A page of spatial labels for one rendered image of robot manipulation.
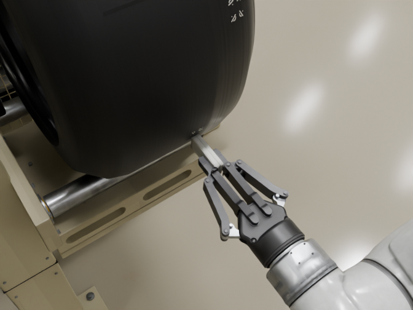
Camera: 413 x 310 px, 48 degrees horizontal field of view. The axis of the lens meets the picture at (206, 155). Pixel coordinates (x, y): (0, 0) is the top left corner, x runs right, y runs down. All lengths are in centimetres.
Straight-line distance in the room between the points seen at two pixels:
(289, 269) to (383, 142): 168
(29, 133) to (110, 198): 33
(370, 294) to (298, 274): 9
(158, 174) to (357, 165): 134
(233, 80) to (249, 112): 160
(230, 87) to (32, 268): 67
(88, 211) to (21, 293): 35
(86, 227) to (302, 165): 132
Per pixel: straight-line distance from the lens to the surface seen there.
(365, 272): 67
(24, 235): 104
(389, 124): 238
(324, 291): 64
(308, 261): 65
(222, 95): 68
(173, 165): 96
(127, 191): 94
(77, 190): 89
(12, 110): 108
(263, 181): 73
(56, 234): 88
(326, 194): 203
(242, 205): 70
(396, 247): 68
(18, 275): 115
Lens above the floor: 163
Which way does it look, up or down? 51 degrees down
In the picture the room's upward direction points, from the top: straight up
